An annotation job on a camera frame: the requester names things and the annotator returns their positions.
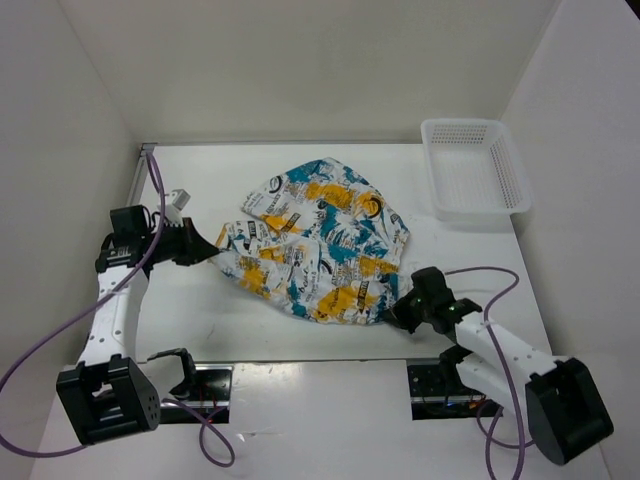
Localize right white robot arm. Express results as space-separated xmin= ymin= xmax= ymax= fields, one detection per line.
xmin=381 ymin=267 xmax=614 ymax=466

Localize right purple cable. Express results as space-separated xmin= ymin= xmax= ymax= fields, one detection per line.
xmin=442 ymin=265 xmax=539 ymax=480

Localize colourful printed shorts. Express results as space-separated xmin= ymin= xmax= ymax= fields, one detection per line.
xmin=210 ymin=158 xmax=411 ymax=325

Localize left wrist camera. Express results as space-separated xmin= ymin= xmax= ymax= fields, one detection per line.
xmin=156 ymin=189 xmax=191 ymax=227

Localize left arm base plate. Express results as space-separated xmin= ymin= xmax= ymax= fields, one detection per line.
xmin=138 ymin=358 xmax=234 ymax=425

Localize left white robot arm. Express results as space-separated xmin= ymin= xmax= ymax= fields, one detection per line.
xmin=56 ymin=202 xmax=219 ymax=446

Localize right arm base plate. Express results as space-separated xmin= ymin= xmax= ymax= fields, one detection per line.
xmin=406 ymin=359 xmax=498 ymax=421

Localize white perforated plastic basket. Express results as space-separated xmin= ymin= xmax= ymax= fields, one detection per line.
xmin=420 ymin=119 xmax=532 ymax=221

